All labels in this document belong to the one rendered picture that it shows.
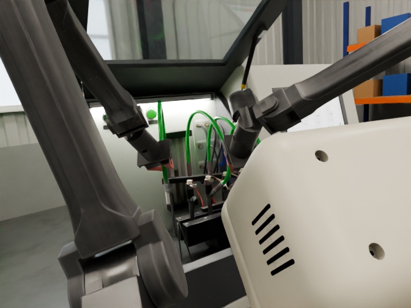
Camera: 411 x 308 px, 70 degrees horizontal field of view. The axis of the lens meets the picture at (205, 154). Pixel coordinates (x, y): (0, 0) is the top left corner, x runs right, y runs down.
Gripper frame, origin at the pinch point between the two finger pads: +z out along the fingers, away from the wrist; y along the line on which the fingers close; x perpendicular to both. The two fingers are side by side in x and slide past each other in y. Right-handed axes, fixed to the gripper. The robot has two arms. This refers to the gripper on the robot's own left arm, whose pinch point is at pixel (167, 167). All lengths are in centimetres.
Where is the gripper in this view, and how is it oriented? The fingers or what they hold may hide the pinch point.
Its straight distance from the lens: 90.5
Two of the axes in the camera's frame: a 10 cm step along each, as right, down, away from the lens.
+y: -9.4, 2.6, 2.3
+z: 3.3, 4.9, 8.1
